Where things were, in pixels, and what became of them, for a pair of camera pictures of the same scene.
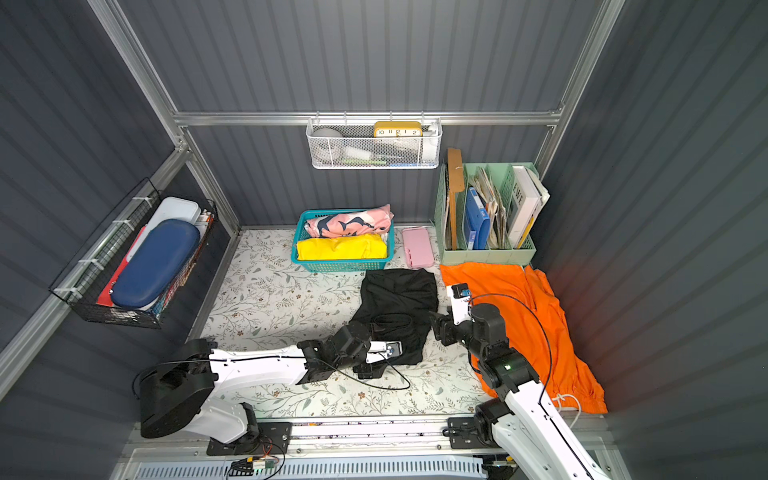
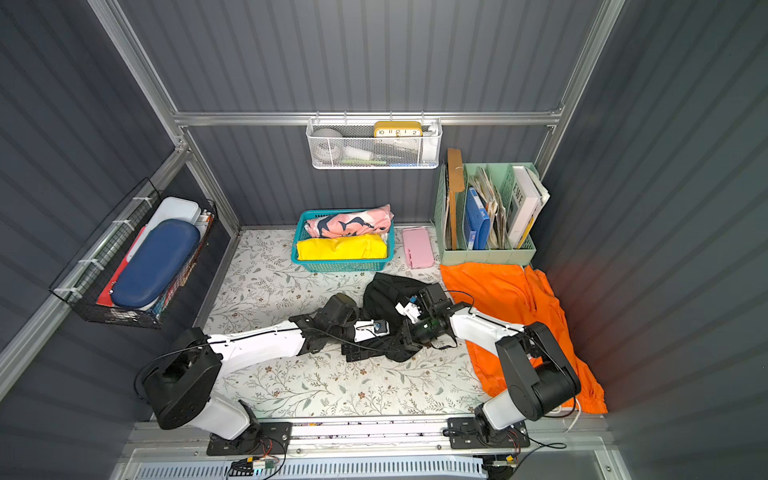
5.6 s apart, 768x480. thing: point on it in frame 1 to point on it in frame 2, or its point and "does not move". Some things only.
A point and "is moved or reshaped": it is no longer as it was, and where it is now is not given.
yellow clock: [398, 129] does not move
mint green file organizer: [484, 214] does not move
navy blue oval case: [158, 262] does not move
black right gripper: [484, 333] to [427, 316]
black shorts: [397, 305] is moved or reshaped
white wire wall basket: [374, 143] does not move
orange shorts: [536, 326] does not move
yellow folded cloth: [363, 247] does not move
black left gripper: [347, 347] to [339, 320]
